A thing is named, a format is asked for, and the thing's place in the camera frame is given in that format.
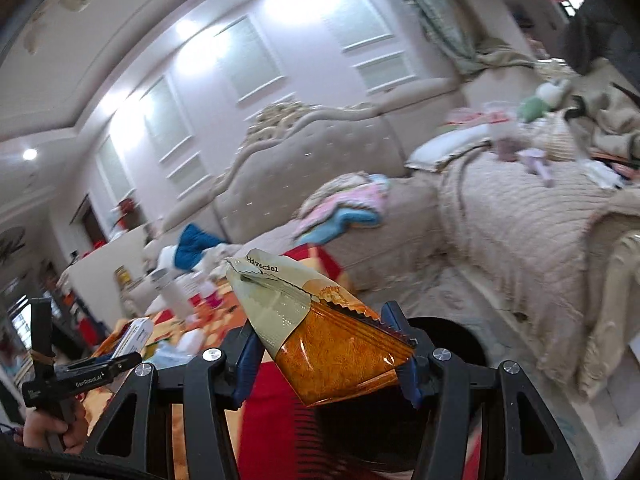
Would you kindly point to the red decoration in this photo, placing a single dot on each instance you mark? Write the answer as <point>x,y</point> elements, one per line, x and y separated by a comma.
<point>127,212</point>

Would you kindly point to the beige tufted sofa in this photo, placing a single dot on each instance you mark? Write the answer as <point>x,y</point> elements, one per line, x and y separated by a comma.
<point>310,160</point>

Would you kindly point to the beige cloth heap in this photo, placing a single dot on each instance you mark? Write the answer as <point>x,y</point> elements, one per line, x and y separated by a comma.
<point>610,110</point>

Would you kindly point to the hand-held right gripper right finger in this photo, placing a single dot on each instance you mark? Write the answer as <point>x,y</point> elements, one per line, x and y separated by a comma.
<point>411,385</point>

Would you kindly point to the white pillow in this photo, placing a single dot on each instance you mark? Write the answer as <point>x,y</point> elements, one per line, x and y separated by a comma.
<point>450,147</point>

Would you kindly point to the ceiling light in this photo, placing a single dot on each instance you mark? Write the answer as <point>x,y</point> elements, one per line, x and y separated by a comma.
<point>30,154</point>

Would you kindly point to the blue cloth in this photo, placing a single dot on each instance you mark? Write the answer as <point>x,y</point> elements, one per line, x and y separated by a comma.
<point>195,247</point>

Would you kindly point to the person's left forearm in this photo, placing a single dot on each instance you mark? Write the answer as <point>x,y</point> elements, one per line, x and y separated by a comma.
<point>30,465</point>

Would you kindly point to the black trash bin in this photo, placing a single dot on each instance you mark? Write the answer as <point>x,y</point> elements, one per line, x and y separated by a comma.
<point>450,332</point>

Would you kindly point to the dark jacket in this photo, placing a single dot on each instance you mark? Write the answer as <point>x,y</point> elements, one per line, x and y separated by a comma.
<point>600,40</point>

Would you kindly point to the green patterned curtain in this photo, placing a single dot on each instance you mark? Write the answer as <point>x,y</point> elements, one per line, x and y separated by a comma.
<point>435,15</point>

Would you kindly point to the beige quilted cover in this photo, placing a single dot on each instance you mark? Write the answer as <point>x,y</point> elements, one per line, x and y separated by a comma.
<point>525,240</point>

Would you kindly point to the small white pink-label bottle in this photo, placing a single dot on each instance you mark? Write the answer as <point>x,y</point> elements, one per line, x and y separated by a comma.
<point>214,301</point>

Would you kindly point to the person's left hand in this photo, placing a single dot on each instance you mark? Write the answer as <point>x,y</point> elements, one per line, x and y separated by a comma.
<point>34,430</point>

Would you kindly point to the orange snack bag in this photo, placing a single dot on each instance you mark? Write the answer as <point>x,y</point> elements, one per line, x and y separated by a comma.
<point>330,345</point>

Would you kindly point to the small lilac plastic item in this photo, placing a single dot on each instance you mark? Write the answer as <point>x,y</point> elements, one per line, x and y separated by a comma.
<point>537,165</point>

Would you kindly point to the pink blue folded blankets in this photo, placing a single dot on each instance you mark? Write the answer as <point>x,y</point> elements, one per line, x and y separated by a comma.
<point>350,210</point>

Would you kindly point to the white medicine box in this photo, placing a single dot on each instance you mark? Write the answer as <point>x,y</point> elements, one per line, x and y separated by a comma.
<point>132,337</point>

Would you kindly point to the white tumbler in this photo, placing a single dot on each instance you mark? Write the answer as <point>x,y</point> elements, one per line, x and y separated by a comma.
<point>170,292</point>

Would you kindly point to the white fluffy cloth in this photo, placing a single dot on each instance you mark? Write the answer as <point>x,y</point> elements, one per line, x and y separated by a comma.
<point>167,257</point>

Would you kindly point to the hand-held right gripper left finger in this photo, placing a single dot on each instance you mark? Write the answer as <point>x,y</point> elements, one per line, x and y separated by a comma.
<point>246,365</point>

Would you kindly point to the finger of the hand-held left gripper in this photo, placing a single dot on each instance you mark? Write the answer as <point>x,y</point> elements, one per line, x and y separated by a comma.
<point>125,362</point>

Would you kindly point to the orange red printed blanket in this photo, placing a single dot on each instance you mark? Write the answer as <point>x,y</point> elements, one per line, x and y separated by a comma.
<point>270,425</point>

